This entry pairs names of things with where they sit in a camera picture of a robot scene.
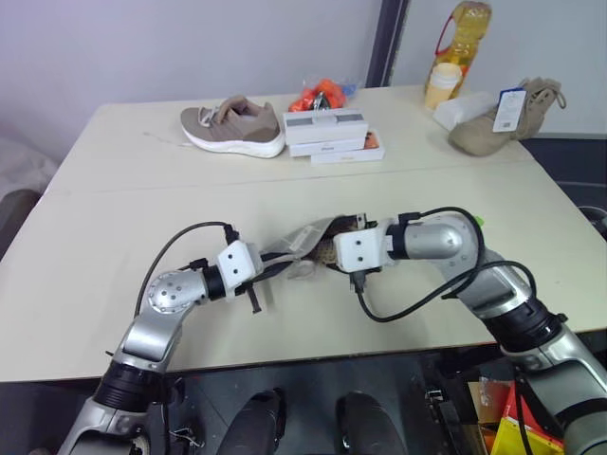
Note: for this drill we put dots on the white blue hang tag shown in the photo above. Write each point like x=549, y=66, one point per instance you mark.
x=507, y=111

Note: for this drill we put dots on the green highlighter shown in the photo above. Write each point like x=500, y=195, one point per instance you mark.
x=479, y=221

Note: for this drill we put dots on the brown cardboard box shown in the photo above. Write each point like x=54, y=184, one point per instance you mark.
x=486, y=403

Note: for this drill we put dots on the yellow box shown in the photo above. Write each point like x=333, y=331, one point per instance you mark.
x=517, y=436

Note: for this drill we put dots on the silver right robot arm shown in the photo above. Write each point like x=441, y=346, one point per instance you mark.
x=502, y=289

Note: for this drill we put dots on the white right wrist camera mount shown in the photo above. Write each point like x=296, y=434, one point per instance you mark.
x=359, y=250

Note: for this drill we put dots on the beige suede boot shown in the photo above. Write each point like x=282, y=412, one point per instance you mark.
x=507, y=121

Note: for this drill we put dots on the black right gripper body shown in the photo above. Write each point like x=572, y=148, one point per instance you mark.
x=353, y=223

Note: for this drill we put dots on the translucent grid pouch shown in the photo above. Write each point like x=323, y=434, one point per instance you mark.
x=299, y=244

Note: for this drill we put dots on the cream plastic cup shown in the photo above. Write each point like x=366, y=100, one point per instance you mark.
x=442, y=86

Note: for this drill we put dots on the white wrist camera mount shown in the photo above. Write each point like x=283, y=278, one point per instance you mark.
x=238, y=266
x=359, y=250

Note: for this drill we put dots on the dark rounded shape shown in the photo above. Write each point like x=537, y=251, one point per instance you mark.
x=256, y=422
x=367, y=424

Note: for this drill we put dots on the orange items in plastic bag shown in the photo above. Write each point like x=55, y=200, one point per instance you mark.
x=320, y=95

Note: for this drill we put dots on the white box with grey band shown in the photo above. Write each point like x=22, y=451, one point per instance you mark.
x=325, y=124

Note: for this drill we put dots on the white tissue pack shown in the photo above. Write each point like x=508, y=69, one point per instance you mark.
x=462, y=111

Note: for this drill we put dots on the dark door frame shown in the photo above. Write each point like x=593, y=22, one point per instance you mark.
x=386, y=42

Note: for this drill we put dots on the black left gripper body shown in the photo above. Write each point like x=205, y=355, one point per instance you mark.
x=260, y=275

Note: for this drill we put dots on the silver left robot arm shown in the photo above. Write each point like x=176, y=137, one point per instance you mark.
x=156, y=327

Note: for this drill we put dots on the white phone box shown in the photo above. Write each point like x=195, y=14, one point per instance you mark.
x=339, y=144
x=348, y=157

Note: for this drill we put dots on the brown sneaker with white sole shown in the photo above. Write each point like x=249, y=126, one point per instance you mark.
x=232, y=129

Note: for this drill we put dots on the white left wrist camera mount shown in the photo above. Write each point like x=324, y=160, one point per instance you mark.
x=238, y=266

